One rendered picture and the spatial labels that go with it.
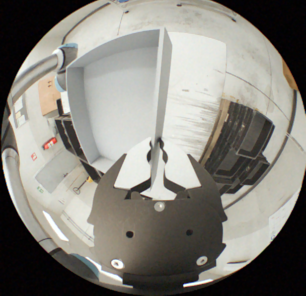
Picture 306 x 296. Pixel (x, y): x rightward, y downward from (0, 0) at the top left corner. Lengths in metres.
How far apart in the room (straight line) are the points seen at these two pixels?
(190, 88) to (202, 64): 0.15
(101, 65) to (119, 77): 0.06
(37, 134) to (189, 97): 3.56
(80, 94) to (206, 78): 0.49
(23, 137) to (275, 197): 6.09
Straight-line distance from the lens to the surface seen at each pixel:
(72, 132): 0.91
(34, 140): 3.51
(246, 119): 0.88
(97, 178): 1.24
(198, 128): 0.53
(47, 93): 3.34
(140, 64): 0.15
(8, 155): 0.37
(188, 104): 0.49
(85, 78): 0.25
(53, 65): 0.49
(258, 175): 1.52
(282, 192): 2.69
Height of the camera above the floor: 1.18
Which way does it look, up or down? 54 degrees down
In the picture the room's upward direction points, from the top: 151 degrees counter-clockwise
